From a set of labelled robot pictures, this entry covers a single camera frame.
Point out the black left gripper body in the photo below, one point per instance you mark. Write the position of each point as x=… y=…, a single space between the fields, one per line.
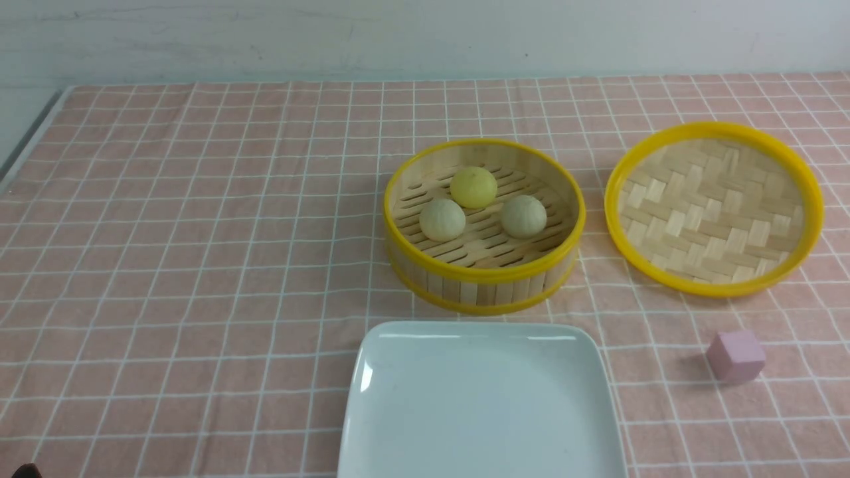
x=28 y=470

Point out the white steamed bun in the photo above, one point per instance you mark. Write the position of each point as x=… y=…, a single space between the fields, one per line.
x=442 y=220
x=523 y=217

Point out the yellow steamed bun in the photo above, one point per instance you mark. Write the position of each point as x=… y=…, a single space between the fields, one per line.
x=473 y=187

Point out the white square plate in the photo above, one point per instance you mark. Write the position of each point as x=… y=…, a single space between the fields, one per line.
x=434 y=399

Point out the pink checkered tablecloth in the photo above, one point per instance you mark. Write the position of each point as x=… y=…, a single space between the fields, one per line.
x=187 y=272

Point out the yellow-rimmed bamboo steamer basket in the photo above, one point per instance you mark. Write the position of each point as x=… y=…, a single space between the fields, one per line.
x=484 y=271

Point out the pink cube block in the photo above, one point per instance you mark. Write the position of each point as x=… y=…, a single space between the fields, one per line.
x=736 y=357

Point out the yellow-rimmed woven steamer lid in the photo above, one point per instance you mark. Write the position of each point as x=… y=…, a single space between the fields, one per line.
x=714 y=208

